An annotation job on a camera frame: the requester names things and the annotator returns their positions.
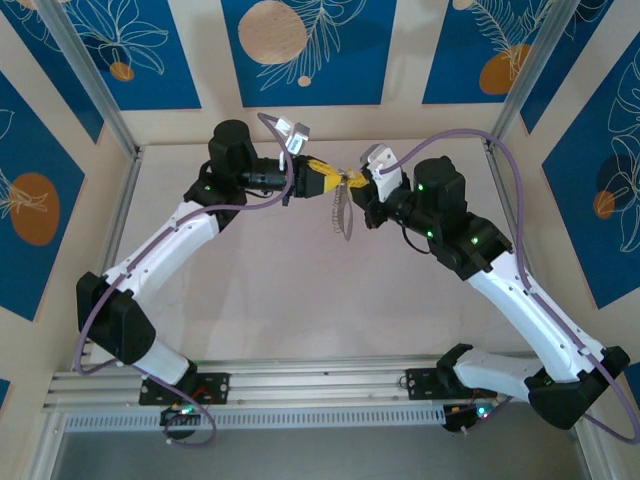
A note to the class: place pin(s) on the aluminium corner post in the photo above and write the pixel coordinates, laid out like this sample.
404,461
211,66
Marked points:
540,65
92,75

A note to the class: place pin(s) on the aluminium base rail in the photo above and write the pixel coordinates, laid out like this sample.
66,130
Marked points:
320,385

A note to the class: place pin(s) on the left aluminium corner post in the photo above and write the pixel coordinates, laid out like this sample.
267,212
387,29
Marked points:
92,75

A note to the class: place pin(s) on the right aluminium side rail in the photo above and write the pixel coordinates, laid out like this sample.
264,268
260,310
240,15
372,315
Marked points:
509,190

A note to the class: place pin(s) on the left aluminium side rail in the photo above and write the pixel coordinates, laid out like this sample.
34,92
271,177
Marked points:
112,240

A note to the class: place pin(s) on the right lower frame post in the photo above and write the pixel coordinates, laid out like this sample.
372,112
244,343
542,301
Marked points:
595,460

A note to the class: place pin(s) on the silver coil keyring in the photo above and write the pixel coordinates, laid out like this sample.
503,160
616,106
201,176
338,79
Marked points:
342,215

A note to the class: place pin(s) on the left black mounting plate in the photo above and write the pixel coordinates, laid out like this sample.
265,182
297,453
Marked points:
220,387

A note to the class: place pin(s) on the black mounting plate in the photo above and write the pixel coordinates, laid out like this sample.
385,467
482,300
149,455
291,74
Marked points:
417,382
220,387

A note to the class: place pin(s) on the right aluminium corner post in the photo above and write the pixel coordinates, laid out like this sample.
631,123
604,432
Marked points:
540,65

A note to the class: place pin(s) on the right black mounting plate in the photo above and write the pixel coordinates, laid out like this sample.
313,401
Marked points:
417,382

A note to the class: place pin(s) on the aluminium side rail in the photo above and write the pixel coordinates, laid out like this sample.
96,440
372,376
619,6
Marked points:
509,190
112,240

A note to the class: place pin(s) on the frame post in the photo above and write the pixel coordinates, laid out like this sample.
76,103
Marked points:
47,450
595,460

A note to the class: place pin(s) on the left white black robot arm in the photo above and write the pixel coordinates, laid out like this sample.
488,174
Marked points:
165,245

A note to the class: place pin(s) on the left lower frame post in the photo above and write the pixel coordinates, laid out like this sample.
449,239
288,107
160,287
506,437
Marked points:
47,450

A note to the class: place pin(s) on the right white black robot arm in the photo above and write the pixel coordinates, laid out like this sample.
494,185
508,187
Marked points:
525,310

